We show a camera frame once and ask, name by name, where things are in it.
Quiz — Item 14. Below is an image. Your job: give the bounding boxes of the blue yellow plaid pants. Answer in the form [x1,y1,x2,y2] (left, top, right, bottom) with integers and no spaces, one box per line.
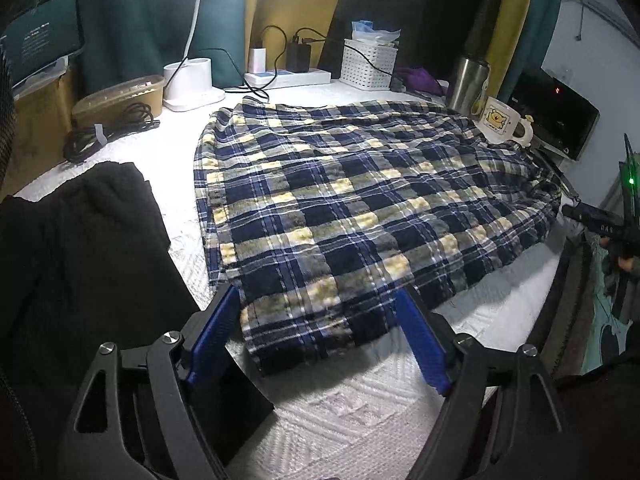
[193,98,561,375]

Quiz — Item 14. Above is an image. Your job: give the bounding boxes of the black electronic device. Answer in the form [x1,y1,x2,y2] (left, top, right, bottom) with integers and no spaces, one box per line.
[508,68,600,160]

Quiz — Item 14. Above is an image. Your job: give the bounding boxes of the white cartoon bear mug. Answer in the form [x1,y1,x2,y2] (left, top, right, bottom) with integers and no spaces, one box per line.
[475,96,534,148]

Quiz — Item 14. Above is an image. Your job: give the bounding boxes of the black folded garment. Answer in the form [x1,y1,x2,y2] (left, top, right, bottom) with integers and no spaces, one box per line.
[0,160,276,480]

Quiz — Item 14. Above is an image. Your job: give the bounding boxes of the stainless steel tumbler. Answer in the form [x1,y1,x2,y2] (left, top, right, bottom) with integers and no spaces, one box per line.
[445,55,490,117]

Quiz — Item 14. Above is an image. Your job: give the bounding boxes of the purple cloth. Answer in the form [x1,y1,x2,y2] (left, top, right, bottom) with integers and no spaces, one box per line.
[395,67,444,96]

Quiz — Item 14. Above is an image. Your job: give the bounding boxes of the brown lidded food container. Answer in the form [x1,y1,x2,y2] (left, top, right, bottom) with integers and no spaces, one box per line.
[72,75,165,128]

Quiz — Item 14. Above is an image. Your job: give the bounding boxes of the white desk lamp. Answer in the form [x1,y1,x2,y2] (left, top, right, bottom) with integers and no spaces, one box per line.
[163,0,256,112]

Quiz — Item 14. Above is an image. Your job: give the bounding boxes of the white perforated plastic basket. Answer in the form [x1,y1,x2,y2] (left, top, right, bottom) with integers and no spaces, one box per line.
[340,39,398,91]

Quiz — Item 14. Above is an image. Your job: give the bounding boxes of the white power strip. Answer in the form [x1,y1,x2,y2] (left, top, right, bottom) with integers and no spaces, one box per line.
[244,68,332,90]

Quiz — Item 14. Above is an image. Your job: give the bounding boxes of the cardboard box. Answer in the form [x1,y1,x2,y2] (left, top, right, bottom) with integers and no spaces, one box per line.
[1,68,77,198]

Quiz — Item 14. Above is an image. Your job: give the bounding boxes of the white USB charger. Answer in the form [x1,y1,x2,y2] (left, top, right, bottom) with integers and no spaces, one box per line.
[247,48,267,74]

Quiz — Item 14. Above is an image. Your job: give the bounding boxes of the blue plastic bag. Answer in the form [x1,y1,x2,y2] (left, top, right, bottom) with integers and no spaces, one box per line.
[352,20,401,46]

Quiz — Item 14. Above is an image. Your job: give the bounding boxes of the black power adapter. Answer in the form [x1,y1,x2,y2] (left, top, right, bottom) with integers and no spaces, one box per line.
[285,36,311,74]

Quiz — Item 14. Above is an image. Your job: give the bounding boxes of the teal curtain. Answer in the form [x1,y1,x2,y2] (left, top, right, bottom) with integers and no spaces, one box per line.
[74,0,249,94]

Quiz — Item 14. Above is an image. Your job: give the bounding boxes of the dark tablet screen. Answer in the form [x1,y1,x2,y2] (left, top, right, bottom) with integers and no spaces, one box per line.
[1,0,85,87]

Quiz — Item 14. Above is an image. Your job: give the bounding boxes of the yellow curtain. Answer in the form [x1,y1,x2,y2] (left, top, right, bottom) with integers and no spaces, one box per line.
[243,0,354,72]

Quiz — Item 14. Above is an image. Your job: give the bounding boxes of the coiled black cable bundle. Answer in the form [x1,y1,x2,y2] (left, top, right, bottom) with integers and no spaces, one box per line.
[62,102,162,164]

